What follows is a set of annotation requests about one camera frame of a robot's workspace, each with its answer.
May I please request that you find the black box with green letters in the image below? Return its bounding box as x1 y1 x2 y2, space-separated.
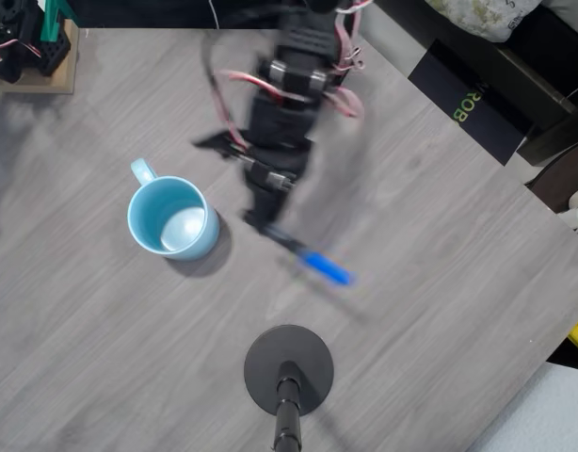
407 38 538 167

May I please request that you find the pale grey fabric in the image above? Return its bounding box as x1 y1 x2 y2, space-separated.
467 361 578 452

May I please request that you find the black round camera stand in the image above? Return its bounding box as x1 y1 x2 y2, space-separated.
243 324 335 452

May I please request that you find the patterned white pillow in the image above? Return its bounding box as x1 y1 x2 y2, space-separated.
425 0 545 43

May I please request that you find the dark brown round furniture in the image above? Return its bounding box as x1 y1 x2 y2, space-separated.
526 138 578 214

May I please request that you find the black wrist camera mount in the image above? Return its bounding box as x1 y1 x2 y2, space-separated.
190 129 249 159

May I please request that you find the light blue ceramic mug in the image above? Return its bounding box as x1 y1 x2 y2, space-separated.
126 158 221 263

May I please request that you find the wooden base board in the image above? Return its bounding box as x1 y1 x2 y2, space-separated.
0 18 80 96

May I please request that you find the blue capped black marker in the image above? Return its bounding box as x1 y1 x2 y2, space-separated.
265 224 357 286

